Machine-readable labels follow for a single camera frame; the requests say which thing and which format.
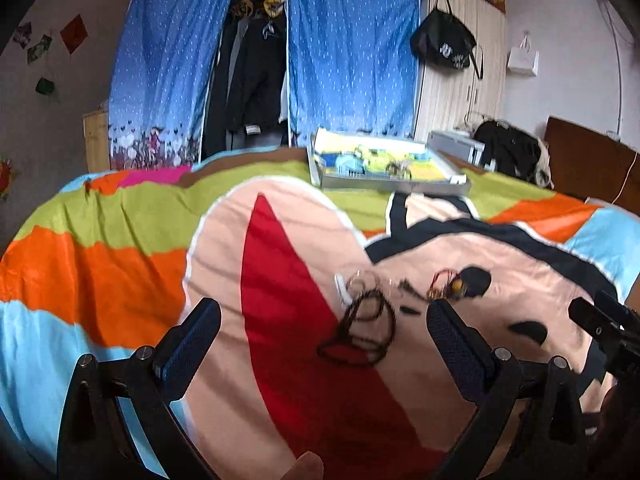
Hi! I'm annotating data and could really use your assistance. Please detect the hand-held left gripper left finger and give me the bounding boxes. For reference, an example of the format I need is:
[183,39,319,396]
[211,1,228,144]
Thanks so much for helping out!
[56,297,222,480]

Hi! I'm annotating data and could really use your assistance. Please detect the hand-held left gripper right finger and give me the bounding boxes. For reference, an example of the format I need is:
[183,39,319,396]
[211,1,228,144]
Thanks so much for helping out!
[426,298,586,480]

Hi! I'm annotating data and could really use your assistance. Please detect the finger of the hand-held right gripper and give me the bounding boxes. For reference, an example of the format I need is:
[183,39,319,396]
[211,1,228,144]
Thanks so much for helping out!
[568,297,632,347]
[594,289,640,322]

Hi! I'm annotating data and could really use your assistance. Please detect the red cord bracelet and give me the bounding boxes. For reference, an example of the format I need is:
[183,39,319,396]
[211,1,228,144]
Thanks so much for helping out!
[426,268,458,302]

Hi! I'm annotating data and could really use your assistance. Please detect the black hair clip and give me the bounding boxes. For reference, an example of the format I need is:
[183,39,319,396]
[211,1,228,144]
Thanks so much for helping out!
[397,279,431,302]

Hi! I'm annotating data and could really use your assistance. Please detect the silver bangles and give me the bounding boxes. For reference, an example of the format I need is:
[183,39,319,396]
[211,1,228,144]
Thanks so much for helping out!
[347,271,381,302]

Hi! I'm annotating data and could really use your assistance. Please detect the white bracelet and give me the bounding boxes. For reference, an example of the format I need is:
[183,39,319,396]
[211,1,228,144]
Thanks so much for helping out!
[333,273,352,307]

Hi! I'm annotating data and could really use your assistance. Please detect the grey jewelry tray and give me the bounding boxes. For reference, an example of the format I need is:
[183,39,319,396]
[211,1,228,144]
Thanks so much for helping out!
[307,127,472,196]

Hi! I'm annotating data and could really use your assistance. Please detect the person's left hand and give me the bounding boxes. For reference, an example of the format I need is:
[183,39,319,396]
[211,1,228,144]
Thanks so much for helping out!
[291,452,325,480]

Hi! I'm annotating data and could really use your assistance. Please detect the colourful printed blanket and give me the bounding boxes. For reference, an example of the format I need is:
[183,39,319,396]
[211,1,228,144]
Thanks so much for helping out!
[0,147,640,480]

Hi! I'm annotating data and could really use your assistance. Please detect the brown wooden headboard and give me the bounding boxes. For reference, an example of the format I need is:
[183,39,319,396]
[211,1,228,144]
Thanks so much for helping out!
[542,115,640,211]

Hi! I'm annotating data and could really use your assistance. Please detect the beige furry cloth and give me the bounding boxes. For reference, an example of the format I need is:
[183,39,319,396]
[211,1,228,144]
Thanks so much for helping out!
[534,139,554,189]

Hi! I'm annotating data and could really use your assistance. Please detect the black clothing pile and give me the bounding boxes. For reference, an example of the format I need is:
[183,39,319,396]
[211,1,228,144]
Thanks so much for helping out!
[472,120,543,181]

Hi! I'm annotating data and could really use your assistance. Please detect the white box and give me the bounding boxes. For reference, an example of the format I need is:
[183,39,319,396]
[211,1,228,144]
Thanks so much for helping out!
[427,129,487,163]

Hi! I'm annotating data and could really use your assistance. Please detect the wooden cabinet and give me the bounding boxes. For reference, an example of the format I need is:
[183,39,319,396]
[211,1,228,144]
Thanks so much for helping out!
[82,110,111,173]

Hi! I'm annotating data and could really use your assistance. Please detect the cream wooden wardrobe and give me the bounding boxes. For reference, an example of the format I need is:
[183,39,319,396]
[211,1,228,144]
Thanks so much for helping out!
[415,0,508,143]

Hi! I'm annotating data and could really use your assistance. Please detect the white paper bag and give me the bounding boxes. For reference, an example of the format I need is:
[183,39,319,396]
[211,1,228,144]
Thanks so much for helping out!
[506,32,540,77]

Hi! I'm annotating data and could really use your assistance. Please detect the dark hanging clothes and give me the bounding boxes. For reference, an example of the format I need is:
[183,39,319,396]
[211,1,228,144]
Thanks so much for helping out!
[202,0,291,153]

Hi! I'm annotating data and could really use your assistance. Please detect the blue dotted curtain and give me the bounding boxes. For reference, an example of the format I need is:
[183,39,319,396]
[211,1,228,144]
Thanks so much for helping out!
[107,0,246,171]
[286,0,422,146]

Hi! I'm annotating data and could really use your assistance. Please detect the black hanging bag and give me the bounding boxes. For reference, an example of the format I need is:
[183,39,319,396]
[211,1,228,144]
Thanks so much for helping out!
[410,0,485,80]

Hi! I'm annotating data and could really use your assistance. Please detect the white charger cable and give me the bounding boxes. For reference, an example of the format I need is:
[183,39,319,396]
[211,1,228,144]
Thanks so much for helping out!
[600,149,640,206]

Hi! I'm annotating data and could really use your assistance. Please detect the white wall pipe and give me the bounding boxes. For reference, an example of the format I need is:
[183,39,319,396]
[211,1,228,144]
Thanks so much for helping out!
[596,0,626,141]

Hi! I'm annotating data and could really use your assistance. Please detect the red orange wall sticker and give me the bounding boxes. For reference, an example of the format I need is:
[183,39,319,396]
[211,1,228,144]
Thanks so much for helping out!
[0,157,16,202]

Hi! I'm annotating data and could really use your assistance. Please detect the red paper wall decoration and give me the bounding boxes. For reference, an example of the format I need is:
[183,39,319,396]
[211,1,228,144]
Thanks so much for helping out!
[60,14,89,56]

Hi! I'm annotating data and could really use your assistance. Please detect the green paper wall decoration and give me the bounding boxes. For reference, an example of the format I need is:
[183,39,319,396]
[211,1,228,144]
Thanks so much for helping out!
[26,35,53,65]

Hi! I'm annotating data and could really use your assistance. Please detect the dark paper wall decoration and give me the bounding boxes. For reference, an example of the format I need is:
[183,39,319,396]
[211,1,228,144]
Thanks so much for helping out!
[12,22,34,50]

